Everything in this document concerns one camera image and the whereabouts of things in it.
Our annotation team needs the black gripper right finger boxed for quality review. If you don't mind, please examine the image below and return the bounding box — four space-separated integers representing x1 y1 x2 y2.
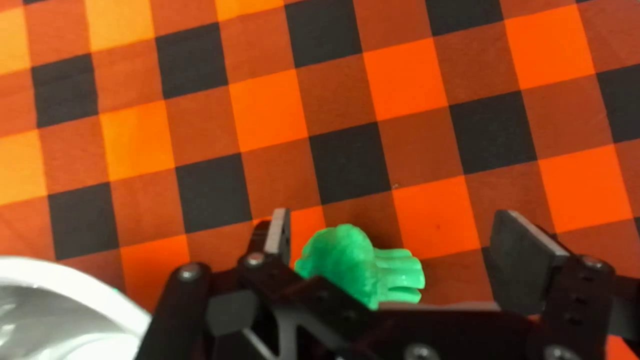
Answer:
482 207 640 351

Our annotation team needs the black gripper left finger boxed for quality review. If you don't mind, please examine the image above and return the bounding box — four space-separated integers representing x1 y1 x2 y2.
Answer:
139 205 296 360

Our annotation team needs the green toy broccoli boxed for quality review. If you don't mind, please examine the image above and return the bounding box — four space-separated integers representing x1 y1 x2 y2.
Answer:
294 221 428 311

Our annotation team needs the silver metal basin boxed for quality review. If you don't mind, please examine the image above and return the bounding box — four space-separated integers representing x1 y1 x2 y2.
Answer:
0 256 154 360

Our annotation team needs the orange black checkered tablecloth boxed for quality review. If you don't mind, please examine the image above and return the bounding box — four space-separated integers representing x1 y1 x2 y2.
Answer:
0 0 640 360

